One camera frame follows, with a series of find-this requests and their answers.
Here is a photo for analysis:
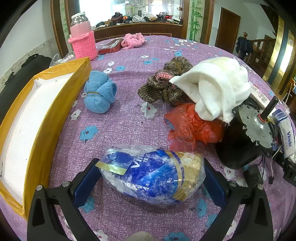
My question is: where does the brown knitted cloth bundle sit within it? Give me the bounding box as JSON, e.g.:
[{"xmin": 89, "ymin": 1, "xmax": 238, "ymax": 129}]
[{"xmin": 137, "ymin": 56, "xmax": 193, "ymax": 106}]

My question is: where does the wooden cabinet with clutter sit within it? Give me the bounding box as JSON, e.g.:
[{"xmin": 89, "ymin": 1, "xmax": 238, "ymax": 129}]
[{"xmin": 92, "ymin": 22, "xmax": 183, "ymax": 41}]

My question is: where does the brown wooden door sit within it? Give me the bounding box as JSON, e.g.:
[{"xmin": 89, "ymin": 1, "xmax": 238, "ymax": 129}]
[{"xmin": 215, "ymin": 7, "xmax": 241, "ymax": 54}]

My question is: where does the white fleece towel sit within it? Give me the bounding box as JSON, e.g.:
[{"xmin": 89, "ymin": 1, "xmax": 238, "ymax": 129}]
[{"xmin": 169, "ymin": 57, "xmax": 251, "ymax": 122}]

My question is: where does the black electric motor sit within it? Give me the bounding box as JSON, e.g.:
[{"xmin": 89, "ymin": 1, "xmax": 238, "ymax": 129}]
[{"xmin": 215, "ymin": 96, "xmax": 284, "ymax": 169}]

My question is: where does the red plastic bag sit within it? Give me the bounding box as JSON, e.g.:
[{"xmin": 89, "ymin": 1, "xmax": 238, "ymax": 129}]
[{"xmin": 164, "ymin": 103, "xmax": 226, "ymax": 152}]

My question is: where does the wooden stair railing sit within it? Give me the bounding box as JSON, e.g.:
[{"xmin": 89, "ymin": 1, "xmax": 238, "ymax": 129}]
[{"xmin": 245, "ymin": 35, "xmax": 278, "ymax": 72}]

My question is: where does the dark red packet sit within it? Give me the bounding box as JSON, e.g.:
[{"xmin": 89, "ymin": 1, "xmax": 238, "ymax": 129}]
[{"xmin": 97, "ymin": 38, "xmax": 125, "ymax": 55}]

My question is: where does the yellow-taped white foam box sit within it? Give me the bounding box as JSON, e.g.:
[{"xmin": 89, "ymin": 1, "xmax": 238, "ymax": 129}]
[{"xmin": 0, "ymin": 57, "xmax": 92, "ymax": 220}]

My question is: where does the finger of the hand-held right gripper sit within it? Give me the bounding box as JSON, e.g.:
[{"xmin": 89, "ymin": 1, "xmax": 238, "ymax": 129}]
[
  {"xmin": 276, "ymin": 155, "xmax": 296, "ymax": 181},
  {"xmin": 245, "ymin": 165, "xmax": 264, "ymax": 189}
]

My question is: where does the blue white tissue packet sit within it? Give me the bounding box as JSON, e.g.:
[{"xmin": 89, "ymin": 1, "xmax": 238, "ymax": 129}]
[{"xmin": 272, "ymin": 109, "xmax": 296, "ymax": 163}]

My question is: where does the clear jar with pink contents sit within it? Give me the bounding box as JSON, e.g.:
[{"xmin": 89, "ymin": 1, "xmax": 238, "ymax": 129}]
[{"xmin": 70, "ymin": 13, "xmax": 92, "ymax": 37}]

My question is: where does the pink knitted basket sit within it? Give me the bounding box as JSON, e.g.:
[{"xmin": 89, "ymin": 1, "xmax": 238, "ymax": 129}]
[{"xmin": 68, "ymin": 31, "xmax": 98, "ymax": 61}]

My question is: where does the blue knitted cloth bundle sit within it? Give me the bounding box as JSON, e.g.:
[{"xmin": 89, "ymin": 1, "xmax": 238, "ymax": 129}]
[{"xmin": 83, "ymin": 71, "xmax": 117, "ymax": 114}]

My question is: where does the pink yarn bundle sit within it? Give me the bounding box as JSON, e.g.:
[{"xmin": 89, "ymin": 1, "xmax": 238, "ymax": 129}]
[{"xmin": 121, "ymin": 33, "xmax": 146, "ymax": 49}]

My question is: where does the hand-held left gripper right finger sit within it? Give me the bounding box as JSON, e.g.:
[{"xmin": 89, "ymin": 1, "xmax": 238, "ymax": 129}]
[{"xmin": 203, "ymin": 159, "xmax": 274, "ymax": 241}]

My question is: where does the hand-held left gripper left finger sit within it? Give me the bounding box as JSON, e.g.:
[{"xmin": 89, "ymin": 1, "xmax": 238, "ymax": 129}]
[{"xmin": 27, "ymin": 158, "xmax": 101, "ymax": 241}]

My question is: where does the dark hanging jacket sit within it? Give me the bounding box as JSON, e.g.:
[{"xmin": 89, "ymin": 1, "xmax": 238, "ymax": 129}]
[{"xmin": 236, "ymin": 36, "xmax": 253, "ymax": 61}]

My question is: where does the black sofa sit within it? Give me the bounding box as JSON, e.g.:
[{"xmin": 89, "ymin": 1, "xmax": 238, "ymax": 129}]
[{"xmin": 0, "ymin": 54, "xmax": 52, "ymax": 109}]

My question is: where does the blue gold tissue pack bag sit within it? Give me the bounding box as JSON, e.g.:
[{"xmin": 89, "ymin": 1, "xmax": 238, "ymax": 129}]
[{"xmin": 95, "ymin": 144, "xmax": 207, "ymax": 205}]

